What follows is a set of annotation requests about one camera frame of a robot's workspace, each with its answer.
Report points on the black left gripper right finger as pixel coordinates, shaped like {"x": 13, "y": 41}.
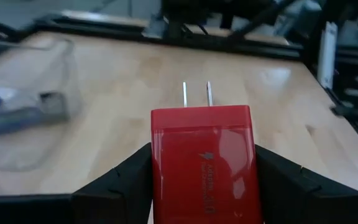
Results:
{"x": 291, "y": 199}

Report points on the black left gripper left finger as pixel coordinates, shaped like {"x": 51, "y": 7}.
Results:
{"x": 120, "y": 196}

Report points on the large red wall charger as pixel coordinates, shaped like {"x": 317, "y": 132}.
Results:
{"x": 204, "y": 155}

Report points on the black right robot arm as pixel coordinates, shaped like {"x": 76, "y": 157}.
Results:
{"x": 197, "y": 9}

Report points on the clear plastic bin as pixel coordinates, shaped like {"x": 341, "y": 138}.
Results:
{"x": 51, "y": 68}

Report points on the white printed panel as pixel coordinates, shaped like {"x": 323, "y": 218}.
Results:
{"x": 327, "y": 53}

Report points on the black aluminium table frame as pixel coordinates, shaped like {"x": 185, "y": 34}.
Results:
{"x": 228, "y": 46}

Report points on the silver metal bracket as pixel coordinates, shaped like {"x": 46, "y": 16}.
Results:
{"x": 155, "y": 28}

